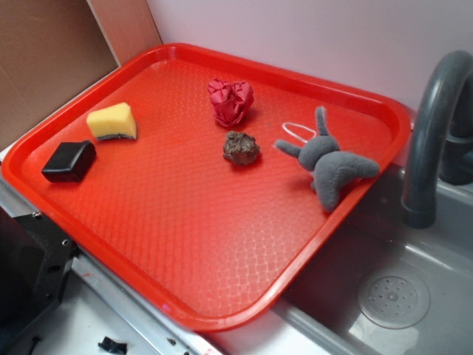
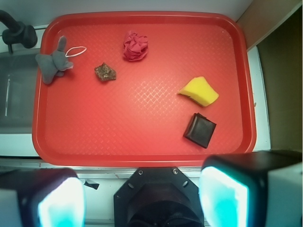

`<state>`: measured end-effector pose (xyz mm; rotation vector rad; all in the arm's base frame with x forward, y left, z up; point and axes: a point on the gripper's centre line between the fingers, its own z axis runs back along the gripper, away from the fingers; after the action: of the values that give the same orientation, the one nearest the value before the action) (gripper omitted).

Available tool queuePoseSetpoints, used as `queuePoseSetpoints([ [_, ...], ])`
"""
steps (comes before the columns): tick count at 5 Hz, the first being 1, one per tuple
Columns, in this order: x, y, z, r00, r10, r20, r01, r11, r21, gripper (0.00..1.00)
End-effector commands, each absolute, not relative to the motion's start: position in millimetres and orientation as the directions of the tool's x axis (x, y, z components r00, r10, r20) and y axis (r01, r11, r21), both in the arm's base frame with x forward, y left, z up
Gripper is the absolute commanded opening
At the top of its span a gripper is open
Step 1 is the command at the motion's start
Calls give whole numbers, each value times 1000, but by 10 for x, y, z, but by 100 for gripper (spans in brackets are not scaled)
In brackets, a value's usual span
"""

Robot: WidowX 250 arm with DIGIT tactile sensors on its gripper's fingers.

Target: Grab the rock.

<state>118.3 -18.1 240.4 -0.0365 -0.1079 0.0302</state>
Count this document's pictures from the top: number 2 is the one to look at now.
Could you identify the white rubber band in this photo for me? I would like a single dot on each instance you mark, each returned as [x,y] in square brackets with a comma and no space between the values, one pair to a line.
[75,51]

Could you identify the brown rock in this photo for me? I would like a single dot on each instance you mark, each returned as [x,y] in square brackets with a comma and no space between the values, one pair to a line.
[105,73]

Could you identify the grey plush elephant toy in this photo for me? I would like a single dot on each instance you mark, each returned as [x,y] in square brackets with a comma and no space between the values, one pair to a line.
[54,64]

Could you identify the yellow sponge piece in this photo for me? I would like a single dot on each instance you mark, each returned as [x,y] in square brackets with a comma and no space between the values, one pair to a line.
[200,91]

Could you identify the black octagonal mount plate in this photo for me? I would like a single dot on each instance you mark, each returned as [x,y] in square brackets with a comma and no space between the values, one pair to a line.
[158,197]

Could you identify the red plastic tray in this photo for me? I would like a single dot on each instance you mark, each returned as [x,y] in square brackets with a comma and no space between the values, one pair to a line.
[139,119]

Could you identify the dark brown leather wallet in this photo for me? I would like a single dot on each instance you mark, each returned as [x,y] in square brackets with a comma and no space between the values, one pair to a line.
[199,130]

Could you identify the crumpled red paper ball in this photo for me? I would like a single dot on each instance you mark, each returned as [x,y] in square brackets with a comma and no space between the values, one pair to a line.
[135,46]

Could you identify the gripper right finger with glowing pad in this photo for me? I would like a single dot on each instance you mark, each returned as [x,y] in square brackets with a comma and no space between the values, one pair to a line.
[257,189]

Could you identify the grey metal sink basin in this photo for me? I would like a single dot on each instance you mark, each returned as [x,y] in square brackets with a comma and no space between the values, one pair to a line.
[18,73]

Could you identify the black faucet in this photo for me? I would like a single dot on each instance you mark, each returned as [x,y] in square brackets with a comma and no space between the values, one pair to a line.
[17,32]

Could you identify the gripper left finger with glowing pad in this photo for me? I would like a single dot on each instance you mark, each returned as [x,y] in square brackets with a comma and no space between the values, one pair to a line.
[42,198]

